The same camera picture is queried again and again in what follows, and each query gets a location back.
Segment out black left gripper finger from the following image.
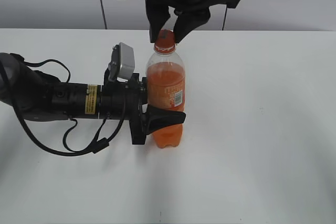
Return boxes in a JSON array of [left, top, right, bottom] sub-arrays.
[[145, 105, 186, 135]]

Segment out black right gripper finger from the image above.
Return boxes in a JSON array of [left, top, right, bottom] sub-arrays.
[[173, 8, 211, 44], [145, 1, 170, 43]]

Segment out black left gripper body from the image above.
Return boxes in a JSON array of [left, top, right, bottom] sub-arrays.
[[99, 72, 147, 145]]

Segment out orange bottle cap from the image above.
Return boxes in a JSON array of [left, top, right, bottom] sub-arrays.
[[154, 29, 175, 54]]

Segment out orange soda plastic bottle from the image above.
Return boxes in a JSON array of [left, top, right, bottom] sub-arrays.
[[145, 29, 187, 150]]

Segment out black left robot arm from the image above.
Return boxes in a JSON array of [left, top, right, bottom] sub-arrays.
[[1, 51, 186, 145]]

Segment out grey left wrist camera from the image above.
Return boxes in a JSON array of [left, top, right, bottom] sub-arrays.
[[108, 42, 135, 82]]

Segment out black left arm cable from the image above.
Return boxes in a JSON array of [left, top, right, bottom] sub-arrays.
[[0, 60, 125, 157]]

